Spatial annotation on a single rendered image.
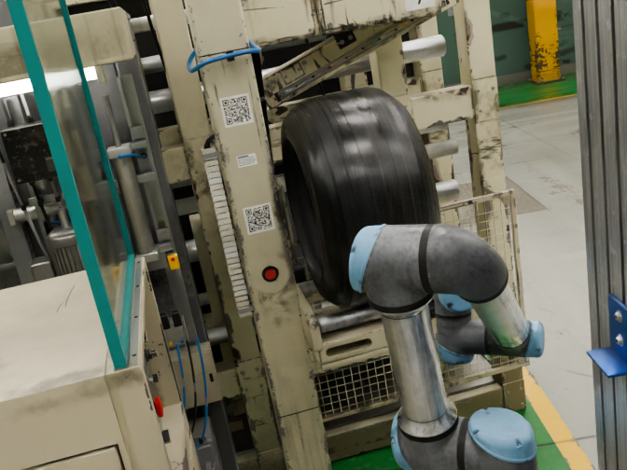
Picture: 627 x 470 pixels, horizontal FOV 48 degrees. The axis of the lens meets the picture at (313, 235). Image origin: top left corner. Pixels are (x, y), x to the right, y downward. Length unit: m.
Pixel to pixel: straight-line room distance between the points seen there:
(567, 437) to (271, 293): 1.47
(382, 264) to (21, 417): 0.60
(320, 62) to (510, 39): 9.45
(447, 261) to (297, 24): 1.14
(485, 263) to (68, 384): 0.67
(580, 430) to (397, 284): 1.94
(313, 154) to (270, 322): 0.51
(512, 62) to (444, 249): 10.57
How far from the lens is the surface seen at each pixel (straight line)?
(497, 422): 1.40
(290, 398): 2.10
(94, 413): 1.15
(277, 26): 2.09
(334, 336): 1.96
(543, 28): 11.23
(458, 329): 1.52
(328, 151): 1.74
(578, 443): 2.96
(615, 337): 1.09
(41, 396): 1.14
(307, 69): 2.25
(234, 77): 1.82
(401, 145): 1.77
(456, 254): 1.14
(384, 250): 1.16
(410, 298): 1.19
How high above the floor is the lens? 1.74
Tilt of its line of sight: 18 degrees down
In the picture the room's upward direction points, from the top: 10 degrees counter-clockwise
